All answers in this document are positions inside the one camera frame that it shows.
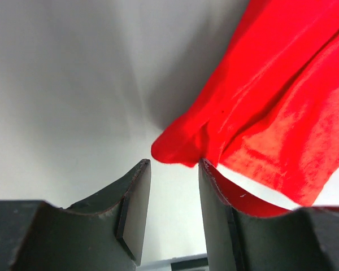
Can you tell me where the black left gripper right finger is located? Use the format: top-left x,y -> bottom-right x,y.
198,159 -> 339,270

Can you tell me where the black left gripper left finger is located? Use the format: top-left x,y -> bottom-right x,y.
0,159 -> 151,270

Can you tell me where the red t shirt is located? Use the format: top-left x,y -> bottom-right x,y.
151,1 -> 339,207

